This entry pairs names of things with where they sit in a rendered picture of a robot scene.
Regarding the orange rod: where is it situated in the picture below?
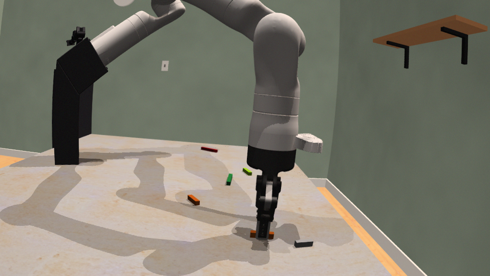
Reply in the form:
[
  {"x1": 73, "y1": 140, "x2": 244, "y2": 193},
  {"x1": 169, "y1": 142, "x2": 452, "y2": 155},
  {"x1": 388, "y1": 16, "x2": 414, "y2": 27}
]
[
  {"x1": 250, "y1": 230, "x2": 274, "y2": 239},
  {"x1": 188, "y1": 195, "x2": 200, "y2": 206}
]

